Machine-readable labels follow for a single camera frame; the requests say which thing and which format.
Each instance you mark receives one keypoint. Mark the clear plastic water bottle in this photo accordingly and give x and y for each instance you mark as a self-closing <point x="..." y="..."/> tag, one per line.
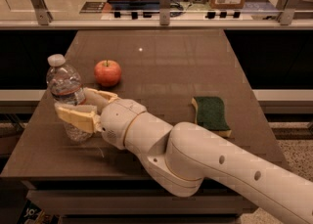
<point x="64" y="81"/>

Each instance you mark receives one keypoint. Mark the metal rail bracket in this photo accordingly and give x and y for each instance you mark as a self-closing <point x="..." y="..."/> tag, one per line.
<point x="164" y="12"/>
<point x="286" y="10"/>
<point x="42" y="13"/>

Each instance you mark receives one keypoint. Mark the red apple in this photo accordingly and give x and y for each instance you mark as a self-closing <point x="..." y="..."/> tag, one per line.
<point x="107" y="73"/>

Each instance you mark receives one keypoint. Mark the grey table drawer front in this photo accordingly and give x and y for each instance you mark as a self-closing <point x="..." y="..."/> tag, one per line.
<point x="106" y="202"/>

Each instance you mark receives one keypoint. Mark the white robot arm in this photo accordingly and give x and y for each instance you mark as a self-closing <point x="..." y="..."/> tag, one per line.
<point x="180" y="157"/>

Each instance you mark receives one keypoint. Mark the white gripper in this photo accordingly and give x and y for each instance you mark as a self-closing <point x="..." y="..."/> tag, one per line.
<point x="119" y="118"/>

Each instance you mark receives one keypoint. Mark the left metal rail bracket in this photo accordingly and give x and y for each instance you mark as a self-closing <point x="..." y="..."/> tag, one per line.
<point x="42" y="13"/>

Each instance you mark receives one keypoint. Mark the right metal rail bracket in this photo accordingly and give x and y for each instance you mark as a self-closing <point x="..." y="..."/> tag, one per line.
<point x="286" y="10"/>

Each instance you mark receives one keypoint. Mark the green yellow sponge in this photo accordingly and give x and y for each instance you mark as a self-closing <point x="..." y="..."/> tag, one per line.
<point x="210" y="114"/>

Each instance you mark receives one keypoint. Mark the middle metal rail bracket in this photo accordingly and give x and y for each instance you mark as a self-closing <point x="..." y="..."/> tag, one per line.
<point x="164" y="12"/>

